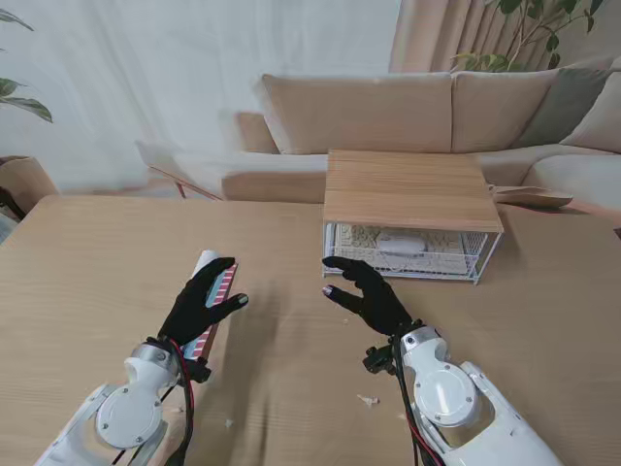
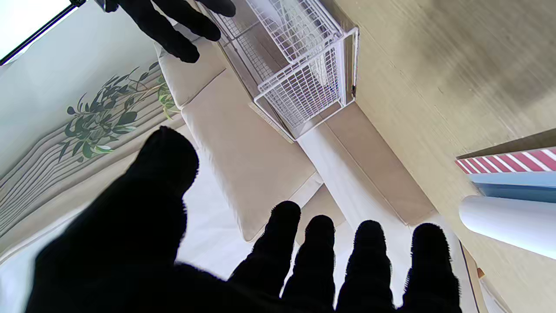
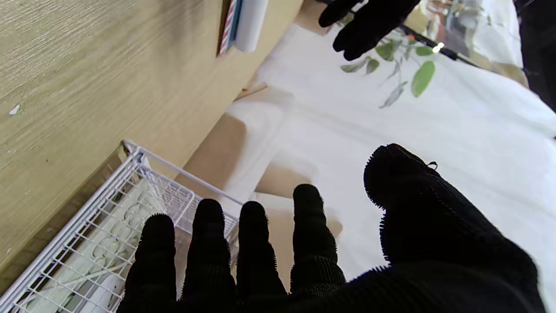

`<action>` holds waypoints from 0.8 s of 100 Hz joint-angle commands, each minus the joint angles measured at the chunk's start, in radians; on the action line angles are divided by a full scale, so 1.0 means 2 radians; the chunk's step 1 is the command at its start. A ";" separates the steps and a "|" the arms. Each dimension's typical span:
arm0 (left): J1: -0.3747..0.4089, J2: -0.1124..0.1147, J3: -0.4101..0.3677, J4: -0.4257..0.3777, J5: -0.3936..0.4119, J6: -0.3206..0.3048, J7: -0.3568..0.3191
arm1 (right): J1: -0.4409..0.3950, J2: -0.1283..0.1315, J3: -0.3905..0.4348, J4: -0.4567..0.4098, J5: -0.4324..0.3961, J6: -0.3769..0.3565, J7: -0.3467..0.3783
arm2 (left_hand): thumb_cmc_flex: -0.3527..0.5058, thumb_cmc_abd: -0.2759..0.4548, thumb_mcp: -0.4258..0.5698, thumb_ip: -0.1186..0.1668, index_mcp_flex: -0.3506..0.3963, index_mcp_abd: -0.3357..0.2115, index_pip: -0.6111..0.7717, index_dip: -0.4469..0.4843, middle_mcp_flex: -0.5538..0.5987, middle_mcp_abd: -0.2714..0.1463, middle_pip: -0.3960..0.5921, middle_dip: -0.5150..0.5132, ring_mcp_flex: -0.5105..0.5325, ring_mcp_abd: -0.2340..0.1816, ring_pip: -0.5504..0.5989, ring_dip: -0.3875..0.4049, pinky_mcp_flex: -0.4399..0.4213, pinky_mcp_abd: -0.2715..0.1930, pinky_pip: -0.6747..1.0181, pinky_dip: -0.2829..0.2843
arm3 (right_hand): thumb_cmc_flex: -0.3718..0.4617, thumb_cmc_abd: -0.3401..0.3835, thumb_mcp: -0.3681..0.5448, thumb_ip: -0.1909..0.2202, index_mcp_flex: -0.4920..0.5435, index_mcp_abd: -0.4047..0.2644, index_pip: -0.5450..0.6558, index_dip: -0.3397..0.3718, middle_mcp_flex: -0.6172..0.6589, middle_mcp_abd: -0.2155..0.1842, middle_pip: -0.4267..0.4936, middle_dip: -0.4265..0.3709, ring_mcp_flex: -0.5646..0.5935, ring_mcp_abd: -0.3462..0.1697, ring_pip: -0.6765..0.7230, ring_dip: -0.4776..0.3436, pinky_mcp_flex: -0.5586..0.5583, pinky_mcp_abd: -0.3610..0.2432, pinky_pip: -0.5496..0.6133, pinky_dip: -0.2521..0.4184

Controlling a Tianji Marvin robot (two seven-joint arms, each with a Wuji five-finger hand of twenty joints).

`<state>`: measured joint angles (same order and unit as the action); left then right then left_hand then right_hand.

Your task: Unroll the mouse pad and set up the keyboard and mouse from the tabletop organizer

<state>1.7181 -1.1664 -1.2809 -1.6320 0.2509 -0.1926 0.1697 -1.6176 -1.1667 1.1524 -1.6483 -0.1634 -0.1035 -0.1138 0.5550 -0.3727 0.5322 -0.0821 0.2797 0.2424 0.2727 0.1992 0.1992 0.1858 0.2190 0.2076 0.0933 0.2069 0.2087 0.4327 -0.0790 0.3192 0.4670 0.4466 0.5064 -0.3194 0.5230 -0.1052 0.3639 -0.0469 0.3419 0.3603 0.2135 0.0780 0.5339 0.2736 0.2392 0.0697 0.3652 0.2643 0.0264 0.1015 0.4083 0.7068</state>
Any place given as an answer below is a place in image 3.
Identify black tripod stand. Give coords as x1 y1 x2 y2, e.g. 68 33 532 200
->
397 24 480 67

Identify wire organizer with wooden top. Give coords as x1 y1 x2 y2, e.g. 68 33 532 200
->
0 139 245 313

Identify green plant in beige pot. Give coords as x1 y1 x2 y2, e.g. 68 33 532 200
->
340 34 437 109

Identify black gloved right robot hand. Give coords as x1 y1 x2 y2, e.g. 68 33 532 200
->
116 143 549 313

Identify white wire drawer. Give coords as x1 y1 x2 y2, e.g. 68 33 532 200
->
9 167 240 313

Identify cream keyboard with round keys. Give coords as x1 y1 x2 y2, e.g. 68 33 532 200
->
22 187 155 313

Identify blue striped mouse pad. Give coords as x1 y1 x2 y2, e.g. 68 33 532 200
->
216 0 270 56

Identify black stand post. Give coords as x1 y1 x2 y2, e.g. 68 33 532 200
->
514 0 556 113

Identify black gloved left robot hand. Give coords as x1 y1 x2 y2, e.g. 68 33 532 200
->
318 0 421 61

